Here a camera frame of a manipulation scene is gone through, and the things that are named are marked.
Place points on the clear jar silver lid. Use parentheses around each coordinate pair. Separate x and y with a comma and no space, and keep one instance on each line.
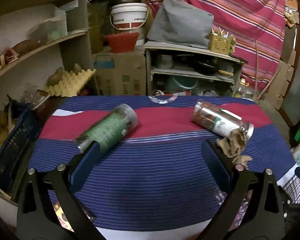
(219,120)

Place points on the grey fabric bag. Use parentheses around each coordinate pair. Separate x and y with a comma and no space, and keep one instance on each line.
(180,23)

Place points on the yellow label oil bottle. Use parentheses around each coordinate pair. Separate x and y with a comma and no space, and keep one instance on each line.
(242,88)

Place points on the red plastic bowl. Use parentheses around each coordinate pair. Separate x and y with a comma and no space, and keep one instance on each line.
(123,42)

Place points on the yellow utensil holder box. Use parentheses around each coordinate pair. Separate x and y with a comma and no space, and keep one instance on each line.
(219,43)

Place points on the striped blue red tablecloth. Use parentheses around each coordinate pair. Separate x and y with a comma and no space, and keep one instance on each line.
(154,183)

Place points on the yellow egg carton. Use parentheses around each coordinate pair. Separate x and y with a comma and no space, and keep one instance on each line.
(70,84)

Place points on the dark blue plastic crate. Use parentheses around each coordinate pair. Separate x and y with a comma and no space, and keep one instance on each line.
(16,151)

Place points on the brown paper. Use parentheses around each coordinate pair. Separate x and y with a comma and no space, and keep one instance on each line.
(233,146)

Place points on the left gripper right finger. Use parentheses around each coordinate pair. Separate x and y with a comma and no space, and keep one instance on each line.
(253,206)

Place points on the green vegetables bundle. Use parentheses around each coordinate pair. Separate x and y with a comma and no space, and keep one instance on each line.
(232,44)

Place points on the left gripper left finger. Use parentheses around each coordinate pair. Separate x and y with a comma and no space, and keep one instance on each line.
(36,217)

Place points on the white plastic bucket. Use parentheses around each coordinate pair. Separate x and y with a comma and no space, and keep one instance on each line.
(128,16)

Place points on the red striped hanging curtain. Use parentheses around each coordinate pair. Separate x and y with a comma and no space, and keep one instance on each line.
(257,25)

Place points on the green label clear jar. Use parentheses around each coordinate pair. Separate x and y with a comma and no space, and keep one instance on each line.
(110,129)

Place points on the black frying pan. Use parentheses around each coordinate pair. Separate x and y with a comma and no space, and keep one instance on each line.
(211,68)

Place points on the grey wooden shelf unit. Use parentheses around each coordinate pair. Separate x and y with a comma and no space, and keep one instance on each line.
(170,69)

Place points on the cardboard box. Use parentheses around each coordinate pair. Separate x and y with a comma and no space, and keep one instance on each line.
(121,73)

